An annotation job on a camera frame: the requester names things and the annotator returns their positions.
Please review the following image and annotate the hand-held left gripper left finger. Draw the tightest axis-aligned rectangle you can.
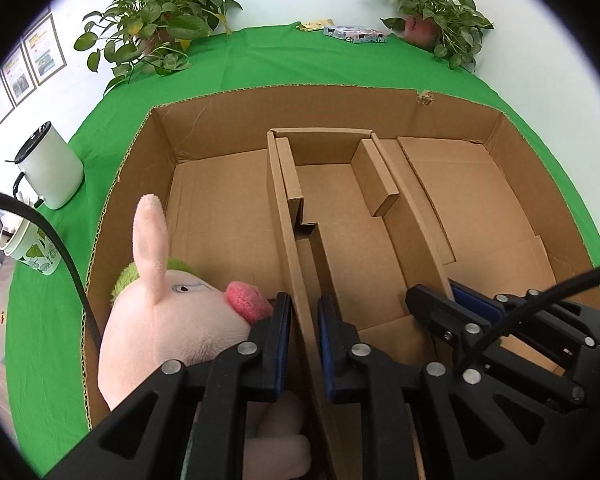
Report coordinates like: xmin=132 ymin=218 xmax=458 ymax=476
xmin=45 ymin=292 xmax=294 ymax=480

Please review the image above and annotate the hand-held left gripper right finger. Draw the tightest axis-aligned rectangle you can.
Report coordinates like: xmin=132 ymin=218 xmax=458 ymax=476
xmin=316 ymin=294 xmax=562 ymax=480

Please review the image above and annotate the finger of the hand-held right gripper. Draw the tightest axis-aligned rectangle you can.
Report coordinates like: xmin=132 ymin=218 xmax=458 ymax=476
xmin=405 ymin=284 xmax=589 ymax=409
xmin=451 ymin=284 xmax=600 ymax=352

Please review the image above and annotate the cardboard insert tray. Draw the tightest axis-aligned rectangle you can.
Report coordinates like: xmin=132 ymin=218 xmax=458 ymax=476
xmin=266 ymin=127 xmax=457 ymax=480

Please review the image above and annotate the pink pig plush toy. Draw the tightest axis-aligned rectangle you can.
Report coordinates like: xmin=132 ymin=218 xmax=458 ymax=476
xmin=97 ymin=194 xmax=312 ymax=480

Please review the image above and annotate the large cardboard box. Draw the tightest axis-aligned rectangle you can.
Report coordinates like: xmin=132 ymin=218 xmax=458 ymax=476
xmin=81 ymin=84 xmax=600 ymax=433

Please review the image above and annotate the leaf-print paper cup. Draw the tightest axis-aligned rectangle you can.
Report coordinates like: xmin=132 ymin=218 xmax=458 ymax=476
xmin=0 ymin=212 xmax=64 ymax=277

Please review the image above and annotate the blue patterned packet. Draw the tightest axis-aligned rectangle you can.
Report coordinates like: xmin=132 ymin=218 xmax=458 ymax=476
xmin=323 ymin=25 xmax=389 ymax=45

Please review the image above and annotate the white jug with black lid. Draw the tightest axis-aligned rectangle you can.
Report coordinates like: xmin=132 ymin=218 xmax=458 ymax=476
xmin=6 ymin=121 xmax=85 ymax=211

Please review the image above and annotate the small potted plant pink pot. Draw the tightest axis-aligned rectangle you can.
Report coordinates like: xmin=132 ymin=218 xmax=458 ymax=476
xmin=362 ymin=0 xmax=495 ymax=72

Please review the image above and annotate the large bushy potted plant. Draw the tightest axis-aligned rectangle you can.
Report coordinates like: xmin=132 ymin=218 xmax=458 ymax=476
xmin=74 ymin=0 xmax=244 ymax=94

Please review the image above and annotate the thin black cable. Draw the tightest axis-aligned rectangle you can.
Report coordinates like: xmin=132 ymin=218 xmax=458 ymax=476
xmin=457 ymin=259 xmax=600 ymax=377

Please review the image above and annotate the thick black cable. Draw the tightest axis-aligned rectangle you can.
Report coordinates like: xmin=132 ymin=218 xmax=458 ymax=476
xmin=0 ymin=190 xmax=101 ymax=352

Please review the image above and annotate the medium framed wall picture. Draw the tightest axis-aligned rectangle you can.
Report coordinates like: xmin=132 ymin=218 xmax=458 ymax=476
xmin=0 ymin=45 xmax=37 ymax=107

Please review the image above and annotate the large framed wall picture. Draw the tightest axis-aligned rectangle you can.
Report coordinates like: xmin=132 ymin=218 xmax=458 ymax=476
xmin=22 ymin=14 xmax=67 ymax=86

